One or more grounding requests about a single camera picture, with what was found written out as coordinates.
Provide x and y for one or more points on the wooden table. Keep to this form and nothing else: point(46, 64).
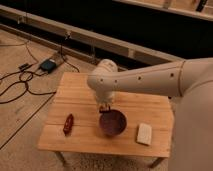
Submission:
point(74, 97)

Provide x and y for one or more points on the blue power adapter box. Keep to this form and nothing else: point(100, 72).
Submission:
point(47, 65)

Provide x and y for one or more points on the small black connector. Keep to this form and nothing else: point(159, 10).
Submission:
point(24, 66)

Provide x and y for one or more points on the white sponge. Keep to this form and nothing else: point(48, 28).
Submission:
point(144, 135)

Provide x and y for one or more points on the purple bowl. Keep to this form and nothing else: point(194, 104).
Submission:
point(112, 122)

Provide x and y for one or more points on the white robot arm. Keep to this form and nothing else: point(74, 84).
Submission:
point(190, 80)

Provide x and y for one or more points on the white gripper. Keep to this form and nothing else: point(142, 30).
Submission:
point(104, 98)

